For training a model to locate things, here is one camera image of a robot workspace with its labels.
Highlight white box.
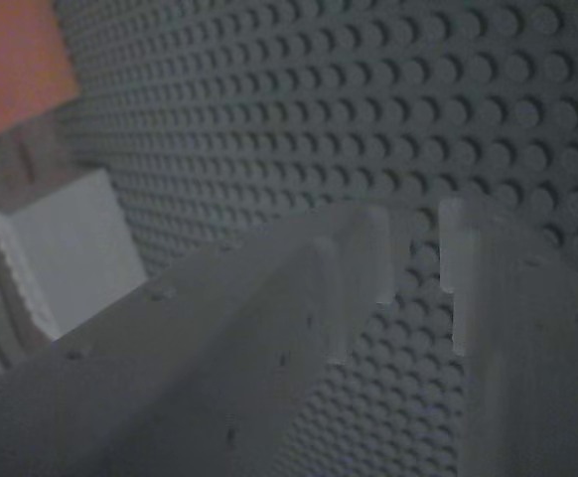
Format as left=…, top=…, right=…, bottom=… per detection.
left=0, top=167, right=149, bottom=342

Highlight grey studded baseplate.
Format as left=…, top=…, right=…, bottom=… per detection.
left=53, top=0, right=578, bottom=477

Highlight orange block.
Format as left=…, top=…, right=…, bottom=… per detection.
left=0, top=0, right=81, bottom=144

